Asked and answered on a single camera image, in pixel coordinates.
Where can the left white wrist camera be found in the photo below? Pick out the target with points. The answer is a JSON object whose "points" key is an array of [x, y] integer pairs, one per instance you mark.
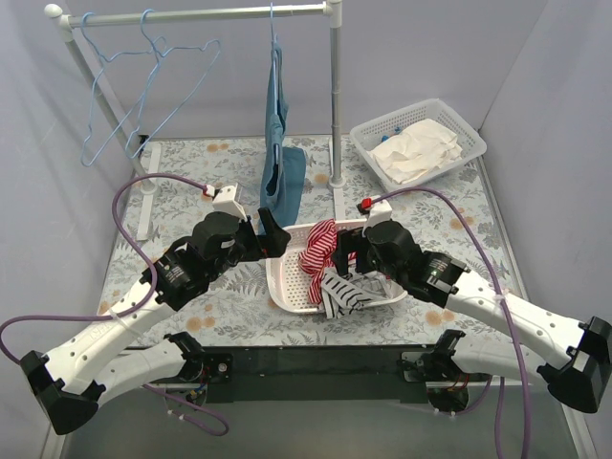
{"points": [[226, 200]]}

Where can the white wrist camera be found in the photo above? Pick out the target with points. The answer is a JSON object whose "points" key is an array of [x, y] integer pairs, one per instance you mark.
{"points": [[379, 212], [226, 200]]}

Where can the black white striped tank top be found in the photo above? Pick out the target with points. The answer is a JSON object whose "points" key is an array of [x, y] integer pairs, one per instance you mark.
{"points": [[346, 295]]}

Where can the cream white cloth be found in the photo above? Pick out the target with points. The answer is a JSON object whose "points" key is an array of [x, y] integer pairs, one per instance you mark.
{"points": [[423, 147]]}

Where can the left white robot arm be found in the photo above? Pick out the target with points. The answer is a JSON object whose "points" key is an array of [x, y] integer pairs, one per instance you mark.
{"points": [[72, 381]]}

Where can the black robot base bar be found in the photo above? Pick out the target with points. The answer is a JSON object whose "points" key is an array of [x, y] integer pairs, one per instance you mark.
{"points": [[319, 373]]}

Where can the blue hanger holding garment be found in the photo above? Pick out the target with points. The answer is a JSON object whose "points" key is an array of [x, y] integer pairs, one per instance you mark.
{"points": [[273, 38]]}

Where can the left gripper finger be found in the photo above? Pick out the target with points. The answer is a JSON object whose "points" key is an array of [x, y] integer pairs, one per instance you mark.
{"points": [[267, 224], [275, 244]]}

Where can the floral table cloth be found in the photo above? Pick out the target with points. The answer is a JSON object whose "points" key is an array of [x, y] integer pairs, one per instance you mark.
{"points": [[454, 216]]}

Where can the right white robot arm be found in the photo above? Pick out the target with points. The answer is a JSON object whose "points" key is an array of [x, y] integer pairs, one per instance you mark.
{"points": [[576, 354]]}

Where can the blue hanging garment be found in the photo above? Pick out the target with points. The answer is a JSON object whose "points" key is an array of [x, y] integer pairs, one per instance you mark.
{"points": [[285, 166]]}

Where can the white basket at back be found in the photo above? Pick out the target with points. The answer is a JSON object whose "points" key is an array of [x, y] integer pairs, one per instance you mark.
{"points": [[369, 135]]}

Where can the small blue object in basket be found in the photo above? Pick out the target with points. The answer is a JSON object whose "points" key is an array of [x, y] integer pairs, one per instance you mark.
{"points": [[385, 138]]}

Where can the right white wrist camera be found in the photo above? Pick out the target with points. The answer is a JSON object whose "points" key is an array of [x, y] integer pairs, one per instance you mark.
{"points": [[379, 212]]}

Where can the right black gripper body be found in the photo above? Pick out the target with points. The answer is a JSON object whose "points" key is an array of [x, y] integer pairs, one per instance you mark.
{"points": [[357, 247]]}

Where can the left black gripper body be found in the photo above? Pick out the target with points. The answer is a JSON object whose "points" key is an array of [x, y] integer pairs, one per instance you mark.
{"points": [[252, 239]]}

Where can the white plastic laundry basket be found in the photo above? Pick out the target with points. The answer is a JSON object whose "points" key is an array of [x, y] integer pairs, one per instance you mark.
{"points": [[288, 284]]}

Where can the red white striped garment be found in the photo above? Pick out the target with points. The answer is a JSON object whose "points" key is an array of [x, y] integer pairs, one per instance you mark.
{"points": [[321, 242]]}

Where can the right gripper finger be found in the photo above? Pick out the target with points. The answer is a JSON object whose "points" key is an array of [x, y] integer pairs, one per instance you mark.
{"points": [[349, 239], [341, 260]]}

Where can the grey white clothes rack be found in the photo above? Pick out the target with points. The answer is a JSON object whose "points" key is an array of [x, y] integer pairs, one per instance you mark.
{"points": [[66, 23]]}

